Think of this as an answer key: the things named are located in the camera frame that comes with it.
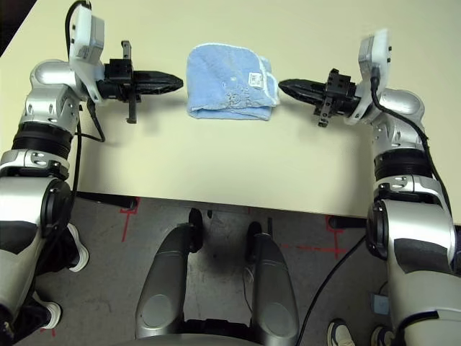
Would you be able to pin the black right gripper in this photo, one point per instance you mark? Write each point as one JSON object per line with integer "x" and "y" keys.
{"x": 340, "y": 95}

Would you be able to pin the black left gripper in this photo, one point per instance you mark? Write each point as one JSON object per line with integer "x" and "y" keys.
{"x": 117, "y": 81}

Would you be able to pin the light blue terry towel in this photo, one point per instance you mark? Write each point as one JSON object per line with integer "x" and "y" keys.
{"x": 223, "y": 83}

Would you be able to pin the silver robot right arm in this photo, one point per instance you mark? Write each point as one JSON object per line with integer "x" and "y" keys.
{"x": 407, "y": 223}

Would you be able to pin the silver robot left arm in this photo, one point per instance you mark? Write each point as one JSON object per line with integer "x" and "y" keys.
{"x": 47, "y": 93}

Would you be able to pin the black table foot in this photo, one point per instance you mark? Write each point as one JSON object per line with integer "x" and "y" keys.
{"x": 108, "y": 200}
{"x": 347, "y": 222}

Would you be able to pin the plain white sneaker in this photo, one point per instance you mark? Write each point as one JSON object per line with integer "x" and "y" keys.
{"x": 54, "y": 313}
{"x": 80, "y": 252}

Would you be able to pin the black trouser leg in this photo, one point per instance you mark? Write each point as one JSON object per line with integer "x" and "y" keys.
{"x": 34, "y": 317}
{"x": 65, "y": 252}

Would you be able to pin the small grey floor box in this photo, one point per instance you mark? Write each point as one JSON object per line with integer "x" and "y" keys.
{"x": 380, "y": 303}

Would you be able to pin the grey robot waist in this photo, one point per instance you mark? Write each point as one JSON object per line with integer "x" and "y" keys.
{"x": 201, "y": 342}

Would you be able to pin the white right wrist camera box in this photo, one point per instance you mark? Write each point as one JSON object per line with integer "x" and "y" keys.
{"x": 378, "y": 54}

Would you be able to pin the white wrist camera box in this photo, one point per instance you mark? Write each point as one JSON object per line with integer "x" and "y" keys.
{"x": 378, "y": 54}
{"x": 83, "y": 32}

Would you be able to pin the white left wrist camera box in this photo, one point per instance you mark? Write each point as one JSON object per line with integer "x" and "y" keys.
{"x": 83, "y": 32}

